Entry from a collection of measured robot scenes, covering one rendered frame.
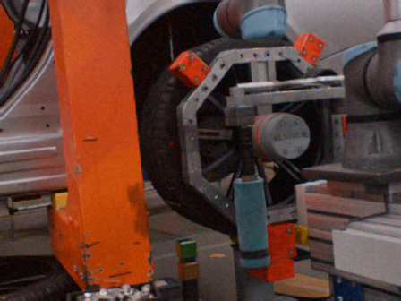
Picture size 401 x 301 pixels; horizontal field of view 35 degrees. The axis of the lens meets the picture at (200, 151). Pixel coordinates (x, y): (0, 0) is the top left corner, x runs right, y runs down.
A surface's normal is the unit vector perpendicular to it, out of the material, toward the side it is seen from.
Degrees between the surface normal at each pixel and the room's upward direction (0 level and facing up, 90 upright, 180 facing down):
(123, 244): 90
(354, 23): 90
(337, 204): 90
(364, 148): 72
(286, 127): 90
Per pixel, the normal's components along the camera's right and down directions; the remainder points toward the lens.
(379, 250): -0.88, 0.11
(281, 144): 0.36, 0.04
